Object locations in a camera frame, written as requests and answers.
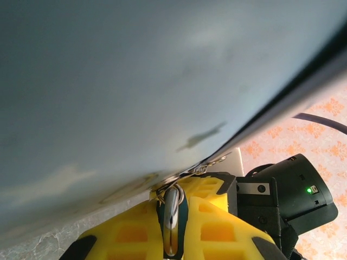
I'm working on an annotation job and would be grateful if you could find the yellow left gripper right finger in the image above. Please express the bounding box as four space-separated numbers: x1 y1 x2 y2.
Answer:
178 196 283 260

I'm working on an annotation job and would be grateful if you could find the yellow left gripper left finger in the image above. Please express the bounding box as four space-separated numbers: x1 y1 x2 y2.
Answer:
65 199 166 260

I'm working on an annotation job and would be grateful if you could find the silver key ring with key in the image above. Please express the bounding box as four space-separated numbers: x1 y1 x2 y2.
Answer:
149 151 234 203

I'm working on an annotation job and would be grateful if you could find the pastel cartoon tin box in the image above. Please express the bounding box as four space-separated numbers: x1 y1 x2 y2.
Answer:
0 0 347 217

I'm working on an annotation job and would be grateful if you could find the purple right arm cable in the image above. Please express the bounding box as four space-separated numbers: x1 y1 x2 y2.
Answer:
291 113 347 134

